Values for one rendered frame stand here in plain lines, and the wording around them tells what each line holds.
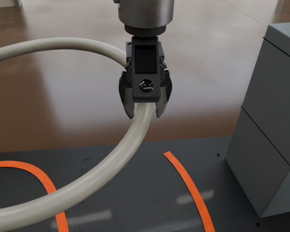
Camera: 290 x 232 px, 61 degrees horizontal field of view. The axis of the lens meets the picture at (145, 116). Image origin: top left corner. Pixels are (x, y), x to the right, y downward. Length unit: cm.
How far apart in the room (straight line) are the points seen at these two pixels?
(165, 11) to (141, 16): 4
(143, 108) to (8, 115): 177
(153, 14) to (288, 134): 84
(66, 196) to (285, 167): 96
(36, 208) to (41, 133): 152
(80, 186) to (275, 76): 93
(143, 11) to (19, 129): 168
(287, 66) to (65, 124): 144
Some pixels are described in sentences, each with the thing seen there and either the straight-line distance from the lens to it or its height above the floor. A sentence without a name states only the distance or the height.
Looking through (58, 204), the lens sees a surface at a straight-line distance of 36.
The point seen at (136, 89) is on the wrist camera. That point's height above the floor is 99.
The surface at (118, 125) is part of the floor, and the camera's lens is 179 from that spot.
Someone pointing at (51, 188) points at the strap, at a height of 2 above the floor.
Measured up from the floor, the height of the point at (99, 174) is 92.
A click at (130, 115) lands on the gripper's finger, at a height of 87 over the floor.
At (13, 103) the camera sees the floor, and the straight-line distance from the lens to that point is 225.
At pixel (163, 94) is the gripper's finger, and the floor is 92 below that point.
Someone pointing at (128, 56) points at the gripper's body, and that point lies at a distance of 46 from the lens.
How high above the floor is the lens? 121
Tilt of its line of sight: 40 degrees down
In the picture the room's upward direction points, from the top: straight up
